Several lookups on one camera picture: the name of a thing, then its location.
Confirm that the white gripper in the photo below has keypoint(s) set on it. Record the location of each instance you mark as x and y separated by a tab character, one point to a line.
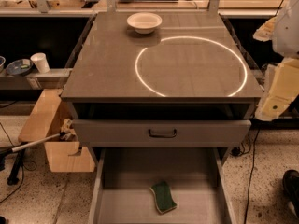
287	32

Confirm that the white paper cup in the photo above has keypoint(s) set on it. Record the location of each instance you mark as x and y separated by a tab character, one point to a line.
40	61

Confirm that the green scrubbing sponge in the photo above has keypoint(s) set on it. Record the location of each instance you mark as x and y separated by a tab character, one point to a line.
162	197

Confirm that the blue plate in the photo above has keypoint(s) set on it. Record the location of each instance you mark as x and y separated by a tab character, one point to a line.
19	67

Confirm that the white paper bowl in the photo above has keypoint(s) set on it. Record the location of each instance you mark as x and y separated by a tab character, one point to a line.
144	22

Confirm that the top drawer with black handle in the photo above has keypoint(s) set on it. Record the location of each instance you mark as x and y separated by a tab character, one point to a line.
161	133

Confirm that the metal pole with black stand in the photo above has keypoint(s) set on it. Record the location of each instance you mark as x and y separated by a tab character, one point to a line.
20	150

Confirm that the black shoe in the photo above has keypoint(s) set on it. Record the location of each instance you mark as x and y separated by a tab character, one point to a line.
290	183

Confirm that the grey side shelf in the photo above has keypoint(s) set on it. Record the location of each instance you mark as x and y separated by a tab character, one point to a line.
54	79

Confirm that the grey drawer cabinet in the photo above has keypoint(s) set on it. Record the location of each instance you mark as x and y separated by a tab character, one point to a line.
188	69

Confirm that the open grey middle drawer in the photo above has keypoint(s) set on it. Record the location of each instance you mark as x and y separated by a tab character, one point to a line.
124	175

